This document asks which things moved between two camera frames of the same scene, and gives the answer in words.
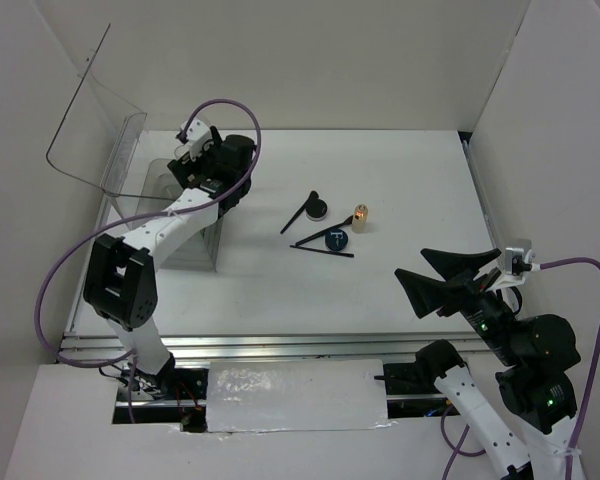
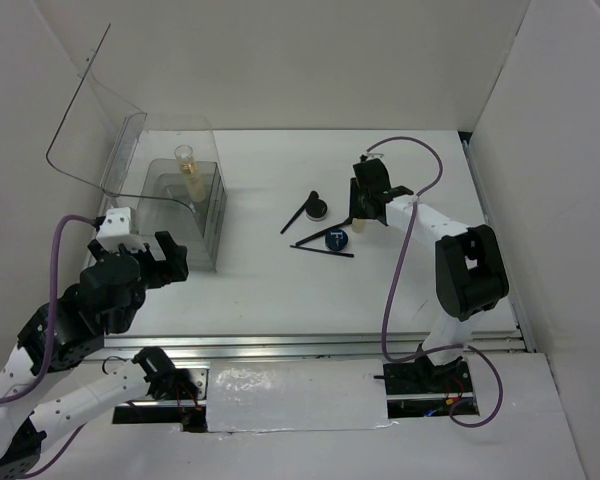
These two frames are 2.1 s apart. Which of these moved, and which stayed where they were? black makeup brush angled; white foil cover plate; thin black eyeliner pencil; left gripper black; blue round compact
Moved: left gripper black
Stayed: black makeup brush angled; white foil cover plate; blue round compact; thin black eyeliner pencil
